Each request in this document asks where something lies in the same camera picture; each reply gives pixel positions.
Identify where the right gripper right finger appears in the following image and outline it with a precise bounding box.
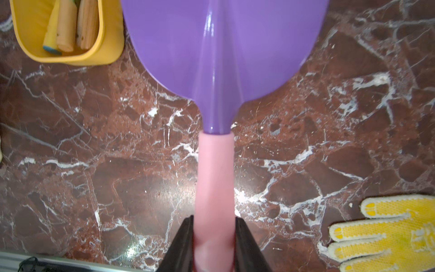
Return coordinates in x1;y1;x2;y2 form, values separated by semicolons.
234;217;272;272

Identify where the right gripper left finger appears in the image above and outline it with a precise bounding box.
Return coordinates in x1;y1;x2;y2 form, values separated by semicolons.
157;215;194;272

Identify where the purple shovel pink handle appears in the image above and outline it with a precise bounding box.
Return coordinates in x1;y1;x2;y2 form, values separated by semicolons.
121;1;329;272

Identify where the green shovel wooden handle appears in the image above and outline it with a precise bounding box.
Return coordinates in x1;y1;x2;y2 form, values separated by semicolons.
76;0;99;50
56;0;78;53

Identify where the large green shovel blue tip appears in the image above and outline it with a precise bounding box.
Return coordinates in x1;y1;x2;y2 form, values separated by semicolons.
43;0;62;56

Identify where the yellow plastic storage box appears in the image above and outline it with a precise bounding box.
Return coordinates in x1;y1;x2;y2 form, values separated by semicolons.
10;0;125;66

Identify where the yellow dotted work glove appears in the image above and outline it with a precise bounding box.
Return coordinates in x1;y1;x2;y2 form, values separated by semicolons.
327;194;435;272

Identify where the aluminium front rail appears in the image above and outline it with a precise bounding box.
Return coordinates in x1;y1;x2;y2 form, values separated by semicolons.
1;251;140;272

